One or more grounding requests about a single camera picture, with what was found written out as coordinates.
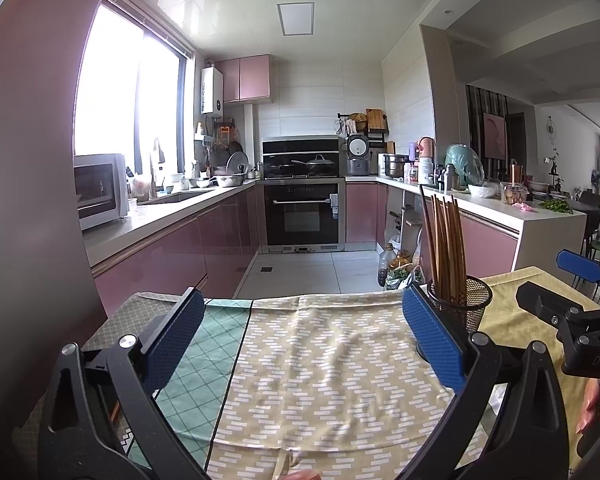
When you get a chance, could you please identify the black built-in oven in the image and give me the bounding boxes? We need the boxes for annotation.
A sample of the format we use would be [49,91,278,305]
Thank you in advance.
[257,180,347,254]

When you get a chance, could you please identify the pink peninsula base cabinets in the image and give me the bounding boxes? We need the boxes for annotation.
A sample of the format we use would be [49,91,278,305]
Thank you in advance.
[345,176,588,281]

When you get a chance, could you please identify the black dining chair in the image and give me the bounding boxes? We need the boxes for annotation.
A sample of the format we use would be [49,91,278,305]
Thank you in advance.
[582,191,600,256]

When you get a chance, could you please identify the framed wall painting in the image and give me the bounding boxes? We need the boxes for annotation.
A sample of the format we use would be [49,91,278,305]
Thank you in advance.
[482,112,507,161]

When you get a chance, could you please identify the yellow cloth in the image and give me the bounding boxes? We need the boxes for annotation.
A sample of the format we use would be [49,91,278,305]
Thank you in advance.
[480,266,600,471]

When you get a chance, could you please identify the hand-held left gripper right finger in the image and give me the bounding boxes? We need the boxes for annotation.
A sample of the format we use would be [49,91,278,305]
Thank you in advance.
[402,284,578,480]

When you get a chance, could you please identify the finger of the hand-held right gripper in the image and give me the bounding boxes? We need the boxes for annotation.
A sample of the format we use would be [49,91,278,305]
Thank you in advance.
[556,249,600,301]
[516,281,600,346]

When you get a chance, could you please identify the metal kitchen faucet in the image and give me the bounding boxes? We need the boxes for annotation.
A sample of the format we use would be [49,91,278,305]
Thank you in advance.
[149,137,166,200]

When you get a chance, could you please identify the plastic oil bottle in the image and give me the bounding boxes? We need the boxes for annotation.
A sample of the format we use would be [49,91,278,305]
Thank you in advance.
[377,243,398,288]

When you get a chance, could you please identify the steel cooking pot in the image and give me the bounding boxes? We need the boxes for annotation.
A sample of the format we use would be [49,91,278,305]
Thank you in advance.
[382,154,411,179]

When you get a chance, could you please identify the white microwave oven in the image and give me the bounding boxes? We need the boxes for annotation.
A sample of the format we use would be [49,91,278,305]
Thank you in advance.
[74,154,131,231]

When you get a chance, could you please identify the white vertical pipe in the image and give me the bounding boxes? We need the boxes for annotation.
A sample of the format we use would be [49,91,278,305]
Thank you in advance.
[242,104,255,176]

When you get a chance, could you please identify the black stove hood unit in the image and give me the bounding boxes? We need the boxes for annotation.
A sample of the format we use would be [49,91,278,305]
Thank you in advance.
[261,136,342,179]

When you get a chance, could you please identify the black wire mesh holder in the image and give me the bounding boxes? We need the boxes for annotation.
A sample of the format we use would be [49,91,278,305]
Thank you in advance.
[415,276,493,363]

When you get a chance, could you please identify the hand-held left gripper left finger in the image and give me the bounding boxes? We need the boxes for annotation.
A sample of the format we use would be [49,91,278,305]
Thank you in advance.
[37,287,206,480]

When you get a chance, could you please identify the grey rice cooker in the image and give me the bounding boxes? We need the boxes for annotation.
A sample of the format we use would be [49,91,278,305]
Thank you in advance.
[346,135,372,177]

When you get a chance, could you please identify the square ceiling light panel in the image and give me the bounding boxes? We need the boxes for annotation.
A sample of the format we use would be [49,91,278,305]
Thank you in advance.
[276,2,315,37]

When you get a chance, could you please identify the teal diamond-patterned cloth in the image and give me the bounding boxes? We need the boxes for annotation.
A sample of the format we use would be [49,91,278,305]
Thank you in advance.
[87,290,253,480]

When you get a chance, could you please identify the tall glossy refrigerator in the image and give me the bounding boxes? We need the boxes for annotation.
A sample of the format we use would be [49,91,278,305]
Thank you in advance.
[0,0,131,480]

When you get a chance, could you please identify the clear plastic container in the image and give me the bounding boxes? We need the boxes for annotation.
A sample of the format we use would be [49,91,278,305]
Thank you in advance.
[500,182,528,206]

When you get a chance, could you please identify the black wok with lid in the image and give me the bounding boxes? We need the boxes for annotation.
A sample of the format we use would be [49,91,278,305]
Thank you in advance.
[292,155,338,177]

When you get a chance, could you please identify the pink base cabinets with sink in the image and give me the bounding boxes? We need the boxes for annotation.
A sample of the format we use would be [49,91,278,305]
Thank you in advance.
[90,180,263,318]

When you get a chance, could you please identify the bunch of wooden chopsticks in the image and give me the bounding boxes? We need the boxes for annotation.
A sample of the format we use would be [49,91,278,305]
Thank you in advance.
[419,185,468,306]

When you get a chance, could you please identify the kitchen window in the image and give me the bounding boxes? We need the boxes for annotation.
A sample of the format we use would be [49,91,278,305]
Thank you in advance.
[74,0,196,176]

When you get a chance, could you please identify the beige dash-patterned tablecloth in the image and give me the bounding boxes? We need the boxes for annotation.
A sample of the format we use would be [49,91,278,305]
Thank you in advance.
[205,290,486,480]

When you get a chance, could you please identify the black wall rack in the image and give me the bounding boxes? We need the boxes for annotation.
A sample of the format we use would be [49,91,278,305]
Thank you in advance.
[337,110,388,148]

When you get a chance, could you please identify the pink wall cabinet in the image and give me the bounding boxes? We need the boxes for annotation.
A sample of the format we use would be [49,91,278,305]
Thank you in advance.
[215,55,272,104]

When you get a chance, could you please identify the kitchen sink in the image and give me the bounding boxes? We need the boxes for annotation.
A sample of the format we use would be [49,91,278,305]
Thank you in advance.
[140,189,216,205]

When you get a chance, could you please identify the person's right hand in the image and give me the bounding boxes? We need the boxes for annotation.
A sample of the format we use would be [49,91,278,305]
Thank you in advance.
[577,379,600,433]

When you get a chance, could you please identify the white water heater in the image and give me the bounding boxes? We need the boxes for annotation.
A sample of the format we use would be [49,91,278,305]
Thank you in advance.
[201,67,224,114]

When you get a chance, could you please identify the bag of vegetables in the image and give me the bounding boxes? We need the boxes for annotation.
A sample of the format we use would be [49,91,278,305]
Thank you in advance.
[385,255,426,291]

